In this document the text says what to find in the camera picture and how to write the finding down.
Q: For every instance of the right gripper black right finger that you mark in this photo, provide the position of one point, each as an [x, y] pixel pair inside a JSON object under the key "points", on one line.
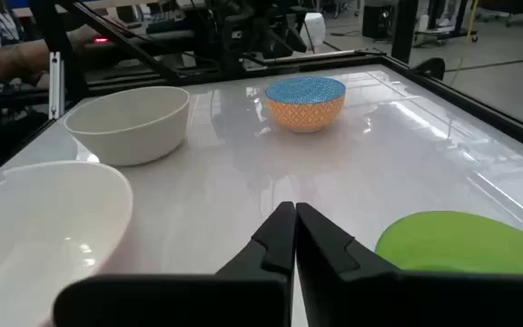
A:
{"points": [[379, 300]]}

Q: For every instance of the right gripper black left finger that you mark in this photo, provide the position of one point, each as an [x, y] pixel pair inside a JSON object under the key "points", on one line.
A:
{"points": [[243, 300]]}

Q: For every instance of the green bowl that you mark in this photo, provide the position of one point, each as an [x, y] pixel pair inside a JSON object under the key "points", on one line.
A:
{"points": [[461, 245]]}

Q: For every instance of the blue orange patterned bowl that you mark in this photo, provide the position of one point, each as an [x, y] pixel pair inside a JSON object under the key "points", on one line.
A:
{"points": [[306, 109]]}

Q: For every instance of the cream deep bowl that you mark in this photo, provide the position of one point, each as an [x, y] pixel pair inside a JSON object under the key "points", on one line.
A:
{"points": [[130, 131]]}

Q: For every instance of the large white bowl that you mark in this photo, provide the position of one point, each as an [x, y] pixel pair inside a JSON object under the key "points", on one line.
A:
{"points": [[39, 227]]}

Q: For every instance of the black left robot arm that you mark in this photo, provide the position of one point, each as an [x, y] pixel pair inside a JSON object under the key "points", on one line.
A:
{"points": [[239, 27]]}

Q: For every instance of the person's forearm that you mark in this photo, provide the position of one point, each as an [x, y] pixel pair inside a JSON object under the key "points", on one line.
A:
{"points": [[21, 59]]}

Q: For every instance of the black stand leg round foot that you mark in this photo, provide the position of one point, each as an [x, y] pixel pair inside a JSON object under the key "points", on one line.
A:
{"points": [[404, 27]]}

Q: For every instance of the black box on floor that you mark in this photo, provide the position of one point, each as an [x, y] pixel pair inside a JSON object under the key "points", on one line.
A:
{"points": [[378, 20]]}

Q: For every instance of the white plastic container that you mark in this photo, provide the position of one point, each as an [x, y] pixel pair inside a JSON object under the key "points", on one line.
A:
{"points": [[315, 27]]}

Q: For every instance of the black table frame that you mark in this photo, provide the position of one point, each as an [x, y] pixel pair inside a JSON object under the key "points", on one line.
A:
{"points": [[493, 113]]}

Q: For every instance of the silver aluminium bracket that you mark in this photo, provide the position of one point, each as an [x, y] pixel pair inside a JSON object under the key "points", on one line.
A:
{"points": [[56, 86]]}

